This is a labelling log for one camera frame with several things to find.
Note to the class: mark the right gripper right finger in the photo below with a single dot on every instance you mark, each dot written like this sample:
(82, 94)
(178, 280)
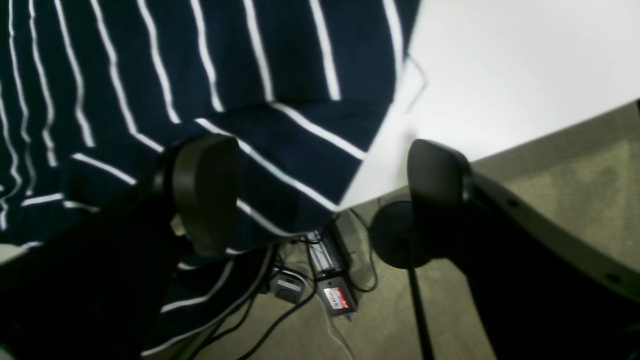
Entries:
(541, 293)

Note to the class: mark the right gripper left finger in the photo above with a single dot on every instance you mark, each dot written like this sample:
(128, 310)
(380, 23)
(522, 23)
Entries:
(95, 291)

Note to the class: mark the navy white striped t-shirt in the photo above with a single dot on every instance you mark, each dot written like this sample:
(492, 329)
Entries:
(93, 92)

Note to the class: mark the black round stand base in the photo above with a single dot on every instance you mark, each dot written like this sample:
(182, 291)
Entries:
(394, 237)

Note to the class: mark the black power adapter on floor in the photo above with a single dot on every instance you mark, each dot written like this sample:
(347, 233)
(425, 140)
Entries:
(337, 297)

